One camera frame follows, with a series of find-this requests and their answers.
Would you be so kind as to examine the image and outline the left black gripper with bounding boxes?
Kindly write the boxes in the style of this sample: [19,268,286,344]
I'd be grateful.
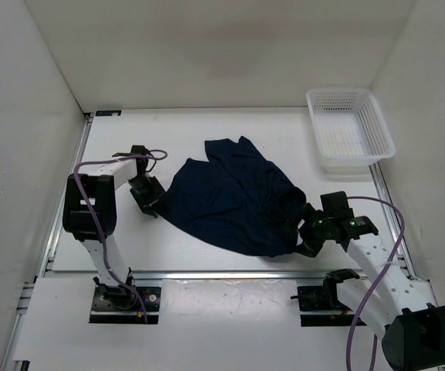
[127,176,169,217]

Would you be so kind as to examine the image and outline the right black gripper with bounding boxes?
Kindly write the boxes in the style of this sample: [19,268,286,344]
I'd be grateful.
[277,203,334,257]

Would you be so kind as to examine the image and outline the navy blue shorts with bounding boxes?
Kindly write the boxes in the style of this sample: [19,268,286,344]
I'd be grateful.
[154,137,307,257]

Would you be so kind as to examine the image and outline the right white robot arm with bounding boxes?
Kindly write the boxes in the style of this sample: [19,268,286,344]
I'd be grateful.
[295,199,445,370]

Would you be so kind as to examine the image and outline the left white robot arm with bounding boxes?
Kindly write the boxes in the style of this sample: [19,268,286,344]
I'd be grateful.
[63,145,168,313]

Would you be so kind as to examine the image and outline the white plastic mesh basket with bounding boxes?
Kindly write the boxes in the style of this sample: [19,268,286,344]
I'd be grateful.
[306,87,396,181]

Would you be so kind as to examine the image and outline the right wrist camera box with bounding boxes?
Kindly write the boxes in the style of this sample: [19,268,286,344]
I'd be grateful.
[321,191,354,220]

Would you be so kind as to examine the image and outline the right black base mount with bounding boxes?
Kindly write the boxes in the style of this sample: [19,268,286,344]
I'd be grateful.
[290,269,360,328]

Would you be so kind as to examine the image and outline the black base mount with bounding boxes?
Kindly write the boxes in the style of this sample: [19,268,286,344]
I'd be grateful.
[89,277,161,325]
[290,269,360,328]

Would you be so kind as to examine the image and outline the aluminium front rail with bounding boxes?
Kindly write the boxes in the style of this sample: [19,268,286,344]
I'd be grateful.
[36,268,416,283]

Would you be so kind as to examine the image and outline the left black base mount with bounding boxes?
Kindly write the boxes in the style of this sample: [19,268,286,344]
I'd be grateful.
[89,277,161,325]

